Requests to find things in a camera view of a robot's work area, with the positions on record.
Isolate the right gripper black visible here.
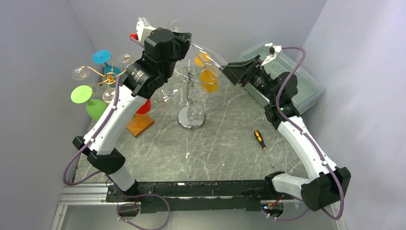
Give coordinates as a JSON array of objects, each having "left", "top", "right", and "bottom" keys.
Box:
[{"left": 219, "top": 55, "right": 278, "bottom": 103}]

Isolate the clear wine glass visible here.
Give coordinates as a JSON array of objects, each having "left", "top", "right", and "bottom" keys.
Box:
[
  {"left": 187, "top": 86, "right": 209, "bottom": 127},
  {"left": 161, "top": 82, "right": 181, "bottom": 113},
  {"left": 180, "top": 33, "right": 228, "bottom": 79}
]

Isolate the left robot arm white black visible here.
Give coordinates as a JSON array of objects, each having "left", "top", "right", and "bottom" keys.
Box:
[{"left": 72, "top": 27, "right": 192, "bottom": 201}]

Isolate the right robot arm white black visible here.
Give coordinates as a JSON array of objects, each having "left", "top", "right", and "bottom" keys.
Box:
[{"left": 219, "top": 56, "right": 351, "bottom": 211}]

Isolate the orange plastic wine glass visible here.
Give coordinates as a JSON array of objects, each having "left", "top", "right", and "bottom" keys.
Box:
[{"left": 194, "top": 53, "right": 219, "bottom": 93}]

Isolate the clear glass on gold rack back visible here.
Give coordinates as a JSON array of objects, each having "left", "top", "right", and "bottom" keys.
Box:
[{"left": 118, "top": 54, "right": 136, "bottom": 72}]

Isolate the clear glass on gold rack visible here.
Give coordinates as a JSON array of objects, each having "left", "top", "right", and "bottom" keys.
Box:
[
  {"left": 118, "top": 54, "right": 136, "bottom": 72},
  {"left": 102, "top": 88, "right": 116, "bottom": 104},
  {"left": 71, "top": 66, "right": 91, "bottom": 81}
]

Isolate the gold wine glass rack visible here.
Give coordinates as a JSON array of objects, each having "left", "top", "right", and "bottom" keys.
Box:
[{"left": 72, "top": 51, "right": 135, "bottom": 88}]

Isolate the blue plastic wine glass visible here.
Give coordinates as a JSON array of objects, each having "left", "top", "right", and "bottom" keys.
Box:
[{"left": 91, "top": 49, "right": 121, "bottom": 80}]

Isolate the red plastic wine glass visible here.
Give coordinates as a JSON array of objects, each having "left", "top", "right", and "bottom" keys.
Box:
[{"left": 136, "top": 99, "right": 151, "bottom": 115}]

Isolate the chrome wine glass rack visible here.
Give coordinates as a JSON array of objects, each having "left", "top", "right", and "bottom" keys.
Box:
[{"left": 161, "top": 58, "right": 220, "bottom": 131}]

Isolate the clear glass on gold rack front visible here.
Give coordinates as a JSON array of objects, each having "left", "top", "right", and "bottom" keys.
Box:
[{"left": 102, "top": 88, "right": 116, "bottom": 104}]

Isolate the orange wooden rack base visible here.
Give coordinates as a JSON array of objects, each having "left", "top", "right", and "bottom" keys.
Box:
[{"left": 126, "top": 113, "right": 154, "bottom": 138}]

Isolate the clear glass on gold rack left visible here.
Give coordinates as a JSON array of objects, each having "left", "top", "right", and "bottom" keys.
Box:
[{"left": 71, "top": 66, "right": 91, "bottom": 81}]

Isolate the green plastic wine glass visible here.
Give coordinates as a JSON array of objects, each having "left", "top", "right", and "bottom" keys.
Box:
[{"left": 70, "top": 85, "right": 108, "bottom": 121}]

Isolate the orange black screwdriver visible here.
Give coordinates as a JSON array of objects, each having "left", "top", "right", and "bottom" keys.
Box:
[{"left": 254, "top": 130, "right": 275, "bottom": 168}]

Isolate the clear plastic storage box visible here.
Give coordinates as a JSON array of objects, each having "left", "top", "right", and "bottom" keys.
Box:
[{"left": 238, "top": 42, "right": 325, "bottom": 115}]

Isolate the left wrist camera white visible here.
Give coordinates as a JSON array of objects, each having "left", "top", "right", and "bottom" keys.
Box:
[{"left": 130, "top": 17, "right": 156, "bottom": 43}]

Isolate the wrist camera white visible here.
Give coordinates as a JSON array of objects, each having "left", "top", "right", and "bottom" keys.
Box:
[
  {"left": 130, "top": 17, "right": 156, "bottom": 43},
  {"left": 261, "top": 43, "right": 282, "bottom": 67}
]

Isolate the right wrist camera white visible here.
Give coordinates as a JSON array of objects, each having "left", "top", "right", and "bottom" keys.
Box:
[{"left": 261, "top": 43, "right": 282, "bottom": 67}]

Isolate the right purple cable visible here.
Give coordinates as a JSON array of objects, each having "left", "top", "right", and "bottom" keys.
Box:
[{"left": 261, "top": 46, "right": 345, "bottom": 222}]

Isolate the aluminium frame rail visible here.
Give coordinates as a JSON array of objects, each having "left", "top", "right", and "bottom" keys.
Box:
[{"left": 51, "top": 180, "right": 346, "bottom": 230}]

